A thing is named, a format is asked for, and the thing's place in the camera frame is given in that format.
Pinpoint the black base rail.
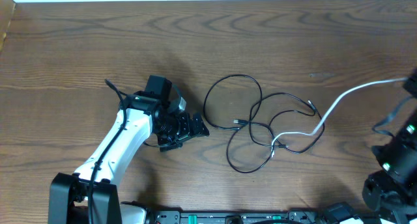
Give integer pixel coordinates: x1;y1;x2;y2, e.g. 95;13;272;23
144;203;382;224

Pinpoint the white USB cable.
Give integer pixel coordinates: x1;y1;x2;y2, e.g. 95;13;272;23
270;76;410;158

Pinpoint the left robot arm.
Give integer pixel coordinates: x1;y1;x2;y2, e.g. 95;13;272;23
48;76;209;223

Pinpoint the left camera black cable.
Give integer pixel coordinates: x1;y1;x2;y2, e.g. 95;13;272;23
87;78;130;224

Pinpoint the right camera black cable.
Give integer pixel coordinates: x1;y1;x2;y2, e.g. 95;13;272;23
371;95;414;137

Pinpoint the camera black cable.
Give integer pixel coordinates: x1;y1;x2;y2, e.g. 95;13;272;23
87;78;130;224
371;95;414;137

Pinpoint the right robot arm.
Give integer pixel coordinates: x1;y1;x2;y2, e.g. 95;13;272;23
361;71;416;223

